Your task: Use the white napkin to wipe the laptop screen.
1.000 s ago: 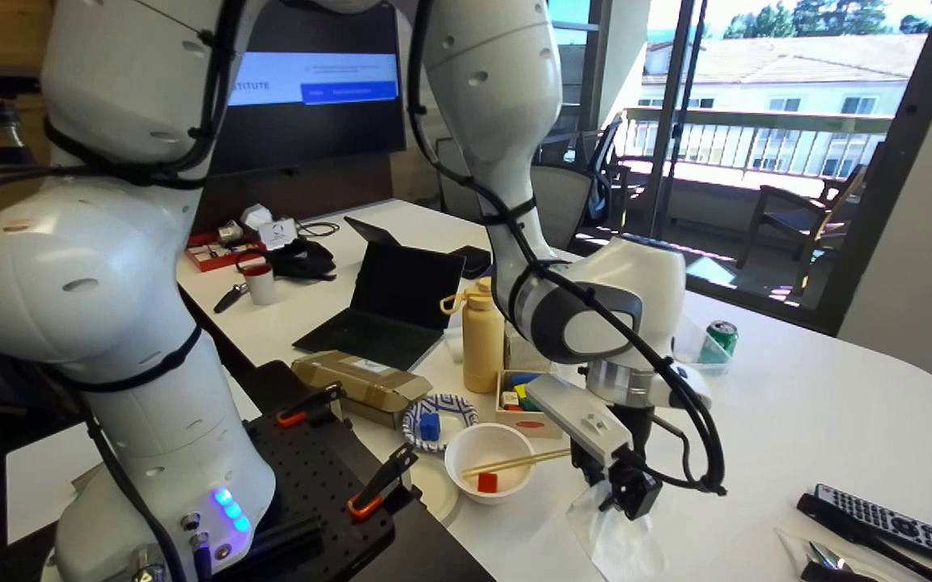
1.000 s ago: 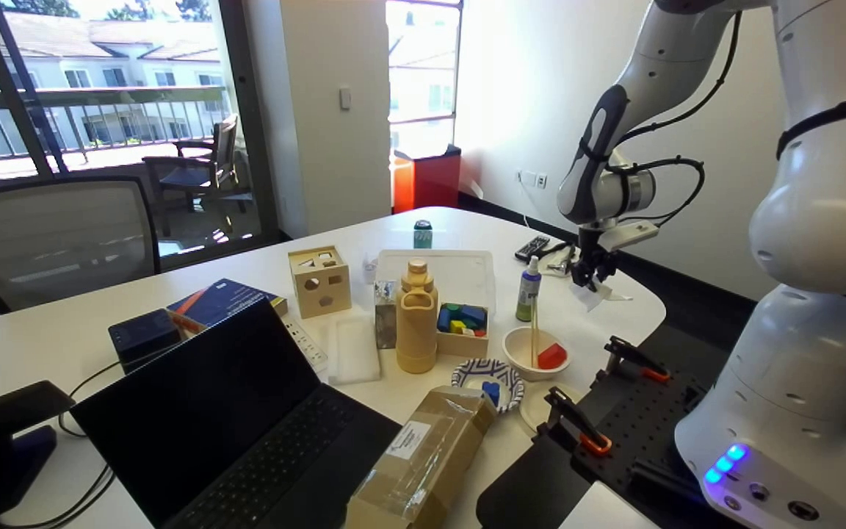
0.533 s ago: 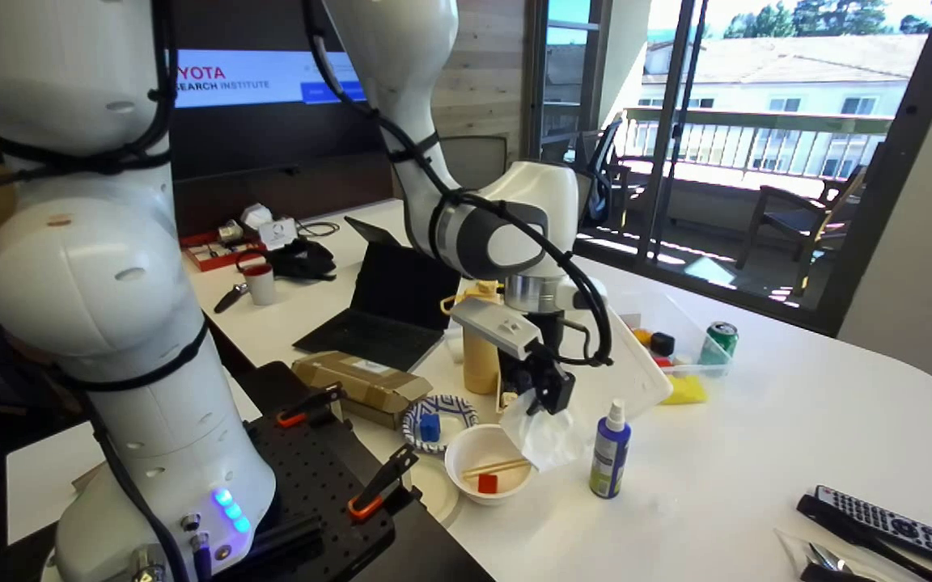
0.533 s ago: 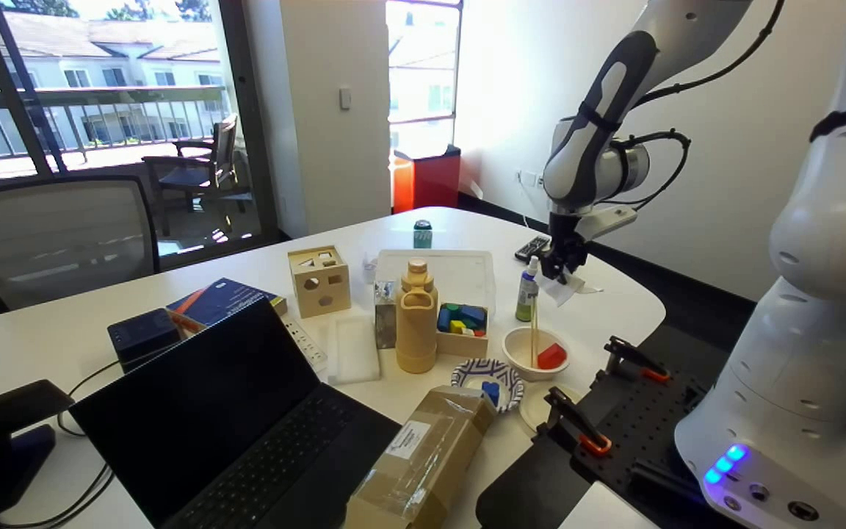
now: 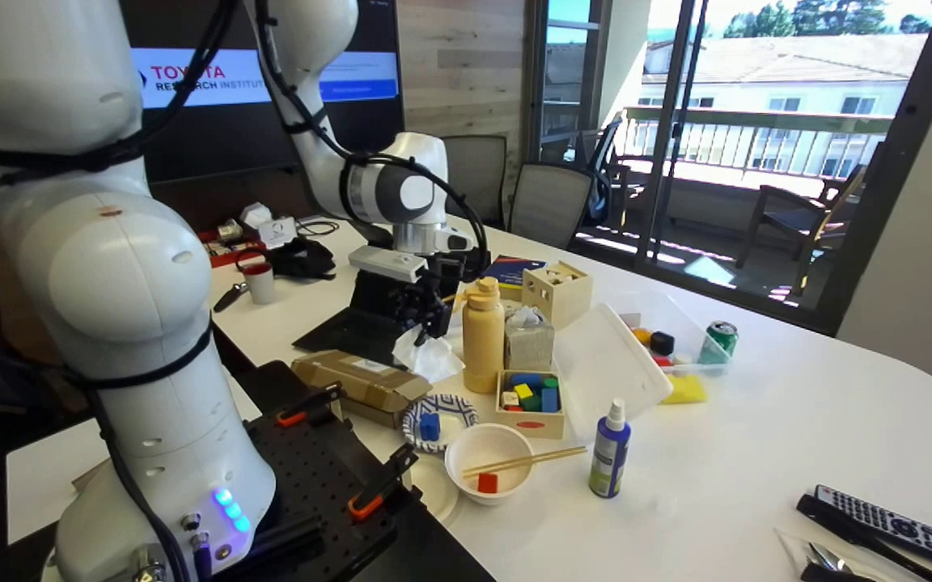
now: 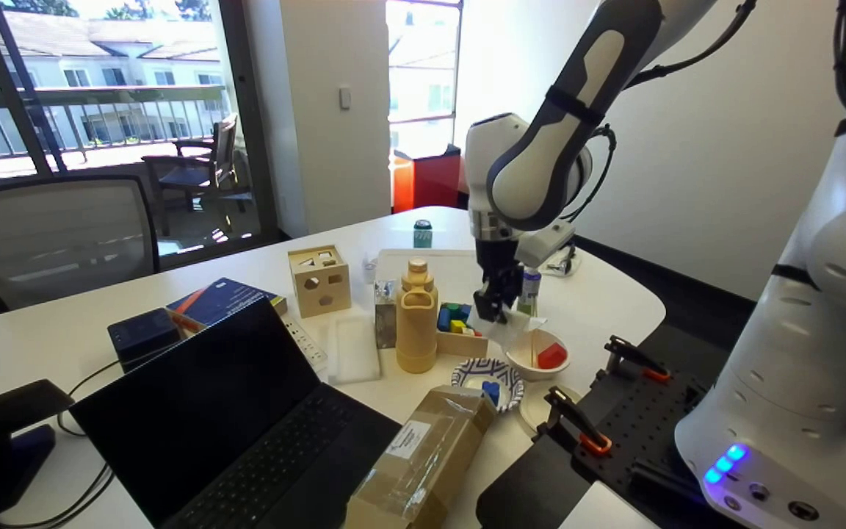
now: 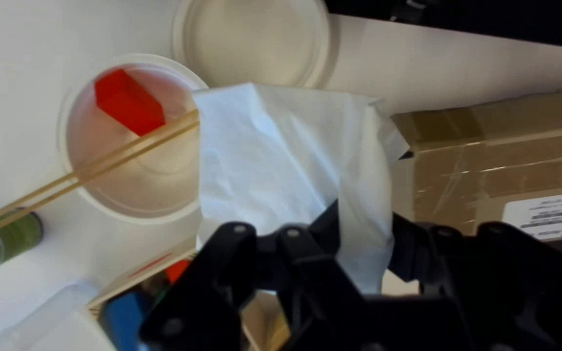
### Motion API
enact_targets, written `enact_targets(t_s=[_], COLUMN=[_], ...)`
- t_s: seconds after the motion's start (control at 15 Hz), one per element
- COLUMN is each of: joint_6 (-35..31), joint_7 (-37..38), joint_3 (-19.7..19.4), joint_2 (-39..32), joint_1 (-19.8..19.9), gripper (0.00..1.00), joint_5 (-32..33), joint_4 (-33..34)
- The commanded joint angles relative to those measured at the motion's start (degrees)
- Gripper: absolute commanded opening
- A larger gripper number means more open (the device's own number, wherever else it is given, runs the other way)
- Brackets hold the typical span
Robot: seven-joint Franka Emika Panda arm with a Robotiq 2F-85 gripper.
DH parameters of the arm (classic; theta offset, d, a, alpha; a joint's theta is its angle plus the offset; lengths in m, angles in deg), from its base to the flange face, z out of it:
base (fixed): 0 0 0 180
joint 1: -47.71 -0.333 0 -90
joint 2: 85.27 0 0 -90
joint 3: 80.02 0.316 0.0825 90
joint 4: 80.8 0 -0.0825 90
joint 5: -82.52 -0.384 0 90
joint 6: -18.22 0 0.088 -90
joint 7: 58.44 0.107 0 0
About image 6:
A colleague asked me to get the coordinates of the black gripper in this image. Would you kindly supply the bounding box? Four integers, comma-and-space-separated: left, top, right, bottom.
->
472, 232, 528, 325

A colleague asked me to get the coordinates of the black laptop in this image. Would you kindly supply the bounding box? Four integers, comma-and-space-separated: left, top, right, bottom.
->
68, 296, 406, 529

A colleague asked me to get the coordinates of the blue white spray bottle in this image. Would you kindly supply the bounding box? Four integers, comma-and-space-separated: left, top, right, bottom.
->
518, 263, 546, 318

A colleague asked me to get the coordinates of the wooden tray of blocks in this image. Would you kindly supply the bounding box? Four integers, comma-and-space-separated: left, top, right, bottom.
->
435, 298, 490, 362

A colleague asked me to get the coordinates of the white round bowl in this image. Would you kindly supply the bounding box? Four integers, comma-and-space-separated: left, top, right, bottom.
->
503, 325, 576, 382

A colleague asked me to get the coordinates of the red cube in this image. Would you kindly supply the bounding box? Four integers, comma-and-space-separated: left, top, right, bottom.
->
535, 341, 571, 369

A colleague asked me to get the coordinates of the blue patterned white plate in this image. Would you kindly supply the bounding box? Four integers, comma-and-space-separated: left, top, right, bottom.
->
449, 354, 525, 415

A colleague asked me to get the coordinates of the tan water bottle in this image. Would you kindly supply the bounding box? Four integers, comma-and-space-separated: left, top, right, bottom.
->
394, 257, 440, 375

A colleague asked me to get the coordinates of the clear plastic container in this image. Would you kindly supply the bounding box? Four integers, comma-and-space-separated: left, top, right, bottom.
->
374, 281, 403, 351

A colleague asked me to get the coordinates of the red orange armchair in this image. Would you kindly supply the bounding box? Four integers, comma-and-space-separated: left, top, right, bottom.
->
391, 150, 471, 215

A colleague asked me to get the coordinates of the black orange clamp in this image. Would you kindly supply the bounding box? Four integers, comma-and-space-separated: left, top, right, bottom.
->
606, 332, 676, 387
541, 384, 618, 459

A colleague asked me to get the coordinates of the white ridged foam tray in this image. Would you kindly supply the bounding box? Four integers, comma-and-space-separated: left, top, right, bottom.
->
313, 307, 385, 384

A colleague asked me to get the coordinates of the tan cardboard box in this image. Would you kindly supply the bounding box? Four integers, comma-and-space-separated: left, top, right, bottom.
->
344, 382, 496, 529

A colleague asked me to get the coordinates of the wooden shape sorter box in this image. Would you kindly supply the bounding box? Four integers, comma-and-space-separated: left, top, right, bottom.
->
284, 243, 356, 321

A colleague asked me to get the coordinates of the dark outdoor chair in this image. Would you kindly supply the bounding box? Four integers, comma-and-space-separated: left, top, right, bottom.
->
142, 113, 259, 243

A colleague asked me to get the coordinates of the grey mesh office chair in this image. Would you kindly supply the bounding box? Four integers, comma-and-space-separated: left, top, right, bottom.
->
0, 172, 162, 318

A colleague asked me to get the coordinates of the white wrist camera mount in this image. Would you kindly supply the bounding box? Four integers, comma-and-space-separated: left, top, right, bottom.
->
518, 218, 578, 272

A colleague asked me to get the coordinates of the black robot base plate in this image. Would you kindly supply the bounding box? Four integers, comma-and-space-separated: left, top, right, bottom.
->
472, 318, 769, 529

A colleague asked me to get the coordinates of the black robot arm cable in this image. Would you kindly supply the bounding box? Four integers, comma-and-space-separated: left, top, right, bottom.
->
626, 0, 760, 90

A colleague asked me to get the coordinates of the black laptop cable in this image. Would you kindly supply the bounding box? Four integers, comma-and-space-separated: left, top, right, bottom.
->
0, 354, 128, 529

